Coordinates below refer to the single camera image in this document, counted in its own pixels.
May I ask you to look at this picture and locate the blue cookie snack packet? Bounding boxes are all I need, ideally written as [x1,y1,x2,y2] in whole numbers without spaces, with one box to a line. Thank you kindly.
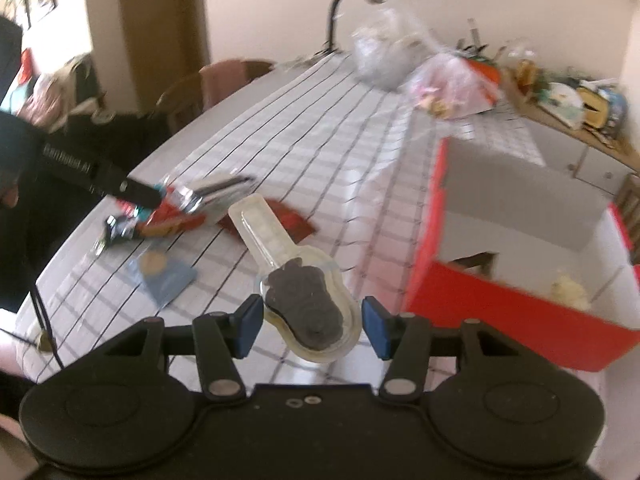
[127,248,198,309]

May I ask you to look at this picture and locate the clear tray with dark cookies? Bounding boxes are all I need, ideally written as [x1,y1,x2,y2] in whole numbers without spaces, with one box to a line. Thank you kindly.
[228,193,361,363]

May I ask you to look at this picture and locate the clear plastic bag pink snacks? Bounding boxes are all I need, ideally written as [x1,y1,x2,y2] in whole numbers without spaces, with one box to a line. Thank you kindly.
[401,52,502,120]

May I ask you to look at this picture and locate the person left hand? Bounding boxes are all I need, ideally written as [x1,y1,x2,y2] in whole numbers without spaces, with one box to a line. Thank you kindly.
[0,171,20,209]

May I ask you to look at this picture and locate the teal wrapped candy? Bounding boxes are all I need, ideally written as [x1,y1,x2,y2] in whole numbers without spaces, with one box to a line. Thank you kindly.
[93,214,150,256]

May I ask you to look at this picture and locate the black bag on chair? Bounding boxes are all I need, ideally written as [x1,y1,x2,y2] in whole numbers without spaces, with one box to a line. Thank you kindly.
[55,110,171,171]

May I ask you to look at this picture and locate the sofa with clothes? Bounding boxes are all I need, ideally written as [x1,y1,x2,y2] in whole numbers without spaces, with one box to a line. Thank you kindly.
[1,49,104,132]

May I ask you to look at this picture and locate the silver black snack packet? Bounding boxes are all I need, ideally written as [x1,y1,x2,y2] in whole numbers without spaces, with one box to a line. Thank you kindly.
[166,172,257,222]

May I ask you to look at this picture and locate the wooden chair with pink cloth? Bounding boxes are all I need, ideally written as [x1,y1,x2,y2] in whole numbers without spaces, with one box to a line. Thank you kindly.
[154,58,276,134]

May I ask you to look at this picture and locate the dark red foil snack bag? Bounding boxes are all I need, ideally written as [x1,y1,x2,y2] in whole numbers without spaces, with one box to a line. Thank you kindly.
[217,198,318,244]

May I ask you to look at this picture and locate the pink cloth on chair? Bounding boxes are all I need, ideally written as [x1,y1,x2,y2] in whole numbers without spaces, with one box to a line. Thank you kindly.
[198,58,248,110]

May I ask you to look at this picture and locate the black white checkered tablecloth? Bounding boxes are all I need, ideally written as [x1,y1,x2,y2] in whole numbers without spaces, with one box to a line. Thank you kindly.
[16,55,541,380]

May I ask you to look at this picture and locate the red cardboard box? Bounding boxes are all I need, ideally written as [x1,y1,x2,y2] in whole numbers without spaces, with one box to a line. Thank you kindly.
[404,138,639,372]

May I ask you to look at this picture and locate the brown wooden door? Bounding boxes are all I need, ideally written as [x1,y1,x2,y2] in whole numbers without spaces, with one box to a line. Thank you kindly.
[119,0,209,112]

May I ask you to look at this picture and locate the orange box behind bags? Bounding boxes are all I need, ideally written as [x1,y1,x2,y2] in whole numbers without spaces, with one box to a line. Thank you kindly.
[464,58,500,105]

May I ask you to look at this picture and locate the wooden sideboard cabinet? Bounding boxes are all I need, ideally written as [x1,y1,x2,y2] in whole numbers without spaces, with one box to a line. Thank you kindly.
[501,70,639,196]

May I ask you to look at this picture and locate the tissue box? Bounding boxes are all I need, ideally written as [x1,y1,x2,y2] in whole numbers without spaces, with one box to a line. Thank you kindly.
[537,82,585,130]

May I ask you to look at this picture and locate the clear plastic bag grey contents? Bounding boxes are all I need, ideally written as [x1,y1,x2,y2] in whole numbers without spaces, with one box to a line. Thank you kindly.
[352,6,442,91]

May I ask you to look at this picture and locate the yellow container on sideboard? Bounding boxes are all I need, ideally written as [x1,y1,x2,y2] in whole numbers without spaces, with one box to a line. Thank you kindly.
[577,86,610,130]

